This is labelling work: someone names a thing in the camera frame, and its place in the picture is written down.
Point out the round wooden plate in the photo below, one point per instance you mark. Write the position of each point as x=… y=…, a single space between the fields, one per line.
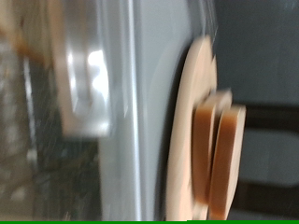
x=183 y=124

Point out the black metal bookend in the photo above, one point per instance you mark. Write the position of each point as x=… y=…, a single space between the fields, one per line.
x=274 y=118

